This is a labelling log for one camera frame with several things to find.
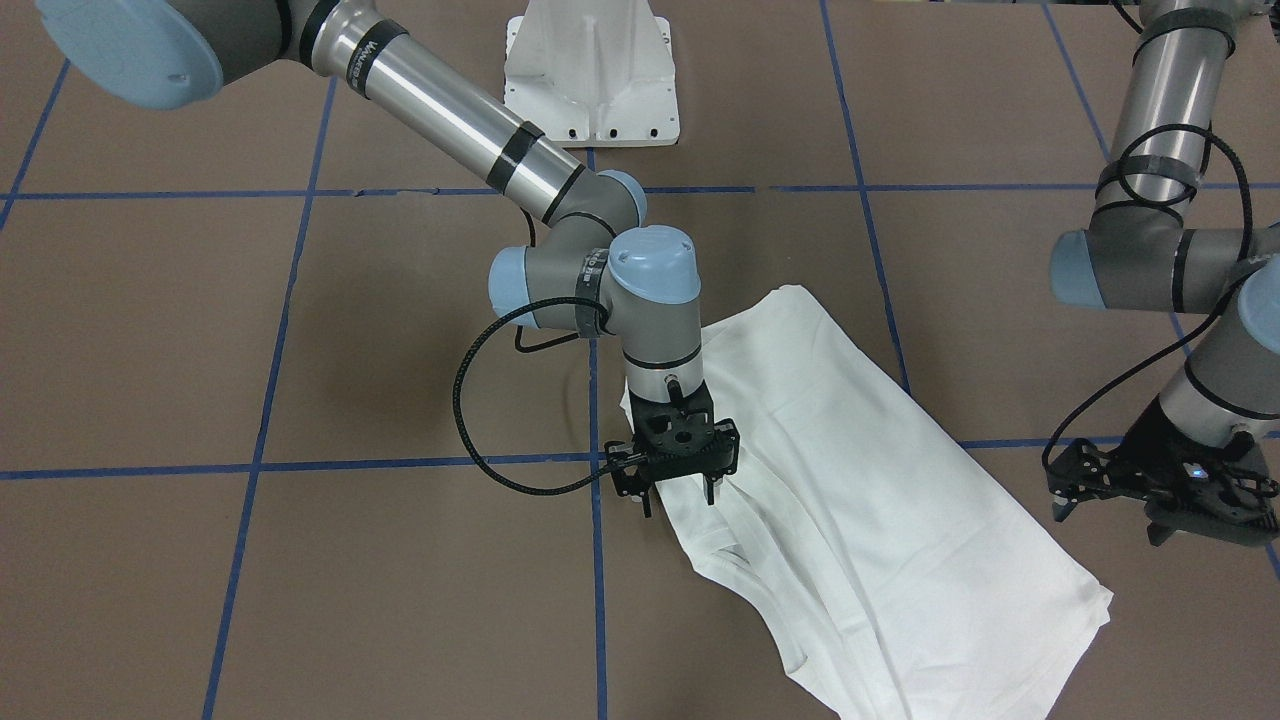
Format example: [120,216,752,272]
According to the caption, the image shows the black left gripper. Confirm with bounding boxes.
[1046,401,1277,547]

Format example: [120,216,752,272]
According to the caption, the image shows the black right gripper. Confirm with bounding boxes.
[605,386,740,518]

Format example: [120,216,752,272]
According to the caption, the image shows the white printed long-sleeve shirt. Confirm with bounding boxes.
[657,284,1112,719]

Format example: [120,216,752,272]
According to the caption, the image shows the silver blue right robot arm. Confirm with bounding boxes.
[37,1,740,505]

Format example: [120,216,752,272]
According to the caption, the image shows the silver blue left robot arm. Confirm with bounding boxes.
[1041,1,1279,547]

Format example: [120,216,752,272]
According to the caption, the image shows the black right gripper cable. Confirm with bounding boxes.
[453,297,641,496]

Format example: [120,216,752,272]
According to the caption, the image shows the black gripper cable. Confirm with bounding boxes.
[453,297,641,496]
[1041,126,1256,471]

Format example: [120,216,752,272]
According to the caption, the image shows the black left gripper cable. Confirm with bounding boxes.
[1041,126,1256,471]

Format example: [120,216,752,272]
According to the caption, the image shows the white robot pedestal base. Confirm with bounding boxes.
[503,1,681,149]

